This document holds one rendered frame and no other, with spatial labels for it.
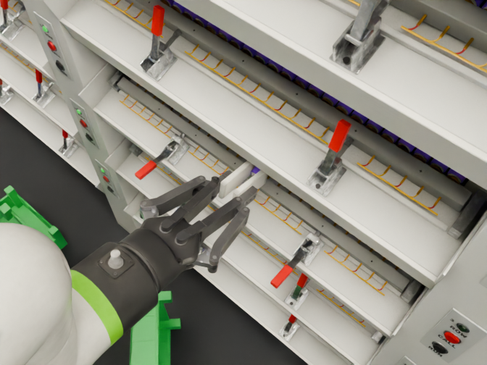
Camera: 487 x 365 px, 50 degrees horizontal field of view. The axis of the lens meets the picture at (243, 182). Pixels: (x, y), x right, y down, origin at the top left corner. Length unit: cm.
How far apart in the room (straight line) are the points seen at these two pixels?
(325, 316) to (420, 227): 39
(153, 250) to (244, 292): 57
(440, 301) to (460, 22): 30
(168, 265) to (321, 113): 24
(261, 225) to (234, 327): 54
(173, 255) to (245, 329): 70
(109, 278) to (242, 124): 24
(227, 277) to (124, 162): 33
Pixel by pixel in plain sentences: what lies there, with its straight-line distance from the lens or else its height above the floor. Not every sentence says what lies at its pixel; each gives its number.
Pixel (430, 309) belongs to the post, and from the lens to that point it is 63.
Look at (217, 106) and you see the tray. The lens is 66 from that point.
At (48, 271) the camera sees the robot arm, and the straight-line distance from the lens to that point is 44.
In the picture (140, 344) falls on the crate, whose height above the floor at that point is 20.
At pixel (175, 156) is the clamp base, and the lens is 85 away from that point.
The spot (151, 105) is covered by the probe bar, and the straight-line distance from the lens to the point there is 89.
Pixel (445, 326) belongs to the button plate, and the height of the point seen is 67.
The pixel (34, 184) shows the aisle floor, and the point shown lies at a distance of 158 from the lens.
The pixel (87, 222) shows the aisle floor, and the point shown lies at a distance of 146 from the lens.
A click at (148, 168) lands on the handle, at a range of 82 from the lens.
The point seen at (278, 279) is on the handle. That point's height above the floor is 57.
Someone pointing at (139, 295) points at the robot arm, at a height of 70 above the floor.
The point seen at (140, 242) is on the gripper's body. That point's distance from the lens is 61.
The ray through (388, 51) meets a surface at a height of 94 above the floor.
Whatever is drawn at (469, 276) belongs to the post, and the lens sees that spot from 54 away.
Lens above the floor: 124
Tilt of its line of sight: 58 degrees down
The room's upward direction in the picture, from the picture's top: straight up
